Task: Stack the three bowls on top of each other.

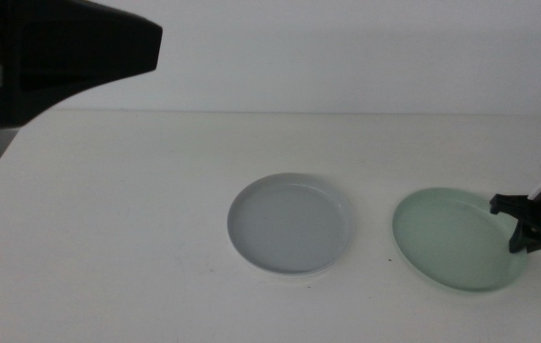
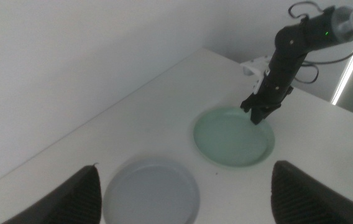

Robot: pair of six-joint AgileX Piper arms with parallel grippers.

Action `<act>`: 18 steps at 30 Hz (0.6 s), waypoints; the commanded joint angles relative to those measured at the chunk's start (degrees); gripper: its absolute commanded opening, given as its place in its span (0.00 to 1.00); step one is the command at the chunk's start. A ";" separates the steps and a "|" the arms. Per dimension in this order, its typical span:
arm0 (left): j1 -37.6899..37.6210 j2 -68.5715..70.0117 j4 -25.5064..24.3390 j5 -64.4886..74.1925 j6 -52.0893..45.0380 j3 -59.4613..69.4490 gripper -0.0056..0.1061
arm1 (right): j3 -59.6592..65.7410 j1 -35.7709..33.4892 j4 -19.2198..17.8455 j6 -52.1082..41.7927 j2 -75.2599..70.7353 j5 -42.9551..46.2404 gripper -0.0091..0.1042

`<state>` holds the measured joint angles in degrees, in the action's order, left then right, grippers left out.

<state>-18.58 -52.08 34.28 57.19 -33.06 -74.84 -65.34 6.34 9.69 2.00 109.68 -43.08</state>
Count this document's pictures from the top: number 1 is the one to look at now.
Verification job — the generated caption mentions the green shallow bowl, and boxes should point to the green shallow bowl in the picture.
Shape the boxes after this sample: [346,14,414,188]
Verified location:
[391,187,529,293]

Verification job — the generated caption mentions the white shallow bowl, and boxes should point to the white shallow bowl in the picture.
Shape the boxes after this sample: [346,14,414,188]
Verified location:
[230,237,351,279]

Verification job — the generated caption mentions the grey shallow bowl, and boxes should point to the grey shallow bowl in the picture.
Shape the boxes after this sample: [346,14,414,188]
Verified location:
[226,171,354,276]

